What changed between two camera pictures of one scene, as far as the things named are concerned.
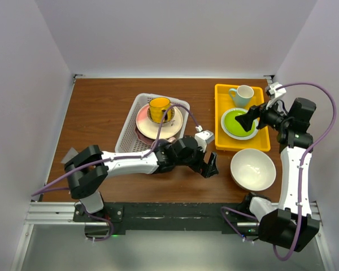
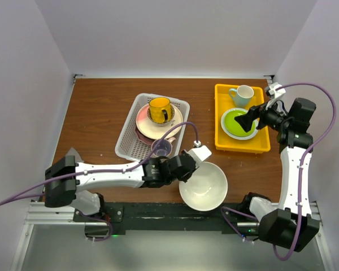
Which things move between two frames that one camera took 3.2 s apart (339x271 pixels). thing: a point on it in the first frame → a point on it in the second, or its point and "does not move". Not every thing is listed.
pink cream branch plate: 151,130 does not move
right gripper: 247,119 does not move
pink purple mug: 164,144 does not move
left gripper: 205,170 → 185,178
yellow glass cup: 157,108 does not move
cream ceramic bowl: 252,169 → 206,188
